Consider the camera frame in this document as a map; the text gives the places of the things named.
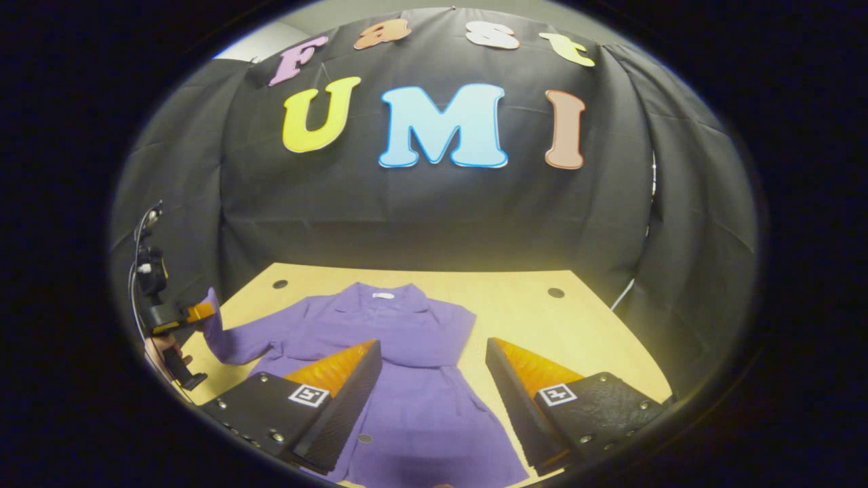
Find purple button shirt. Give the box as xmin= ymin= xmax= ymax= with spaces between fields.
xmin=202 ymin=281 xmax=530 ymax=488

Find white cable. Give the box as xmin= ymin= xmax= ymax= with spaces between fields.
xmin=609 ymin=150 xmax=658 ymax=312

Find black camera cable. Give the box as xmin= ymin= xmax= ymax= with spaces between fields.
xmin=127 ymin=199 xmax=165 ymax=340

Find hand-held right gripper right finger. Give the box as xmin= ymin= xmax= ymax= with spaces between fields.
xmin=485 ymin=337 xmax=673 ymax=477

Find black backdrop cloth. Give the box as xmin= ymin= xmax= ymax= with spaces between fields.
xmin=108 ymin=7 xmax=759 ymax=401

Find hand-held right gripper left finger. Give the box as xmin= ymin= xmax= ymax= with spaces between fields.
xmin=201 ymin=339 xmax=384 ymax=475

